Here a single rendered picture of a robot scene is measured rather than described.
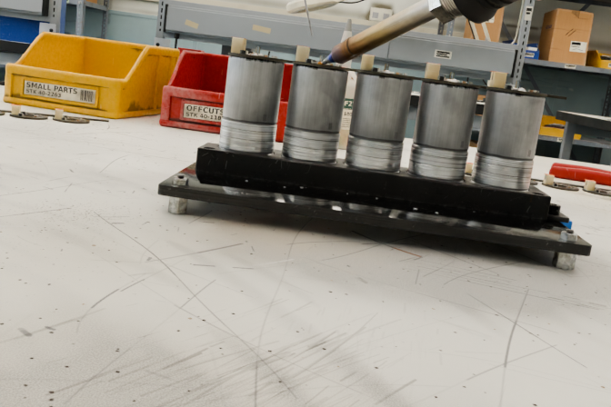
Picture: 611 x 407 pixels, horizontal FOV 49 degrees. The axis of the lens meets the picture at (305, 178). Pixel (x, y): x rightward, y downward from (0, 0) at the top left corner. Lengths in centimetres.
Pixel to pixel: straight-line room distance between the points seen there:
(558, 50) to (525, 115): 413
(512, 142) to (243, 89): 11
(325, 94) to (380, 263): 9
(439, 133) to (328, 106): 5
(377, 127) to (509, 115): 5
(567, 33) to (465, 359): 429
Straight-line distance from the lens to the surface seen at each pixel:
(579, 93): 489
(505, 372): 16
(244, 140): 29
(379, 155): 29
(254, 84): 29
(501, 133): 29
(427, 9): 25
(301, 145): 29
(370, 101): 28
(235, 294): 18
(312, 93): 28
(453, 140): 29
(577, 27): 445
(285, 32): 253
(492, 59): 257
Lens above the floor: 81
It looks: 10 degrees down
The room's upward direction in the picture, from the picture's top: 8 degrees clockwise
